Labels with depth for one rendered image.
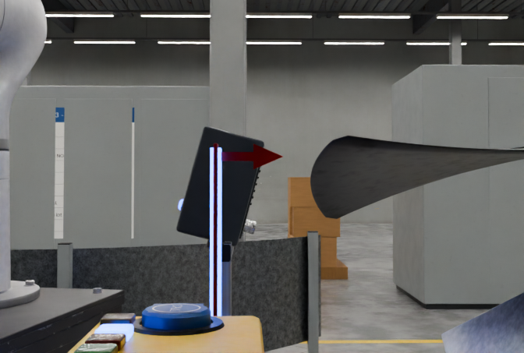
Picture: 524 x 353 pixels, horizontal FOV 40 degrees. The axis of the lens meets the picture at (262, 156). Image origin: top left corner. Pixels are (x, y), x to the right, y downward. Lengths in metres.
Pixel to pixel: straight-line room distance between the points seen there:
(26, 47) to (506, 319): 0.66
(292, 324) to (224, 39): 2.68
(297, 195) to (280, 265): 6.03
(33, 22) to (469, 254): 6.16
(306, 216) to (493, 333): 8.03
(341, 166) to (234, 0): 4.44
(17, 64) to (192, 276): 1.59
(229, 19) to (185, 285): 2.89
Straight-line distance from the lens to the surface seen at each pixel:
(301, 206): 8.70
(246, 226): 1.28
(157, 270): 2.40
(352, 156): 0.63
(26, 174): 6.92
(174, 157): 6.66
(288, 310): 2.74
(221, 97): 4.94
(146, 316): 0.42
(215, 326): 0.42
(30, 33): 0.99
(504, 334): 0.71
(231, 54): 4.98
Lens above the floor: 1.16
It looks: 2 degrees up
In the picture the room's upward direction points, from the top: straight up
